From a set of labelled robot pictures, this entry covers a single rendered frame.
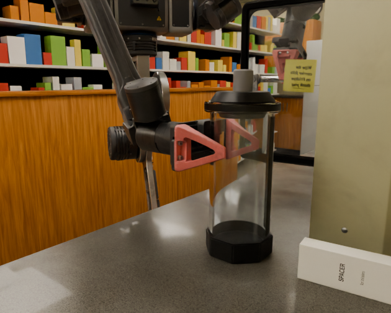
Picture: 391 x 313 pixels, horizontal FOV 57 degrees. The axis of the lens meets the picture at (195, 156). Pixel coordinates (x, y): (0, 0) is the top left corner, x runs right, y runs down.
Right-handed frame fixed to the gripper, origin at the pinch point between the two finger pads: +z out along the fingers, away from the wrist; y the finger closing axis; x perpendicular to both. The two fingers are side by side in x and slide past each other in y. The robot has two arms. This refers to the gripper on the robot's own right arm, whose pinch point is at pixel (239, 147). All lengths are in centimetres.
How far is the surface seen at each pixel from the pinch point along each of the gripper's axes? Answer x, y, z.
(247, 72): -10.6, -0.7, 1.3
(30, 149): 32, 60, -188
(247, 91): -8.1, -1.1, 1.6
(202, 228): 15.9, 2.6, -8.9
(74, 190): 64, 87, -187
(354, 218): 10.7, 10.5, 13.9
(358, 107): -5.9, 10.5, 13.0
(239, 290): 15.9, -9.4, 6.6
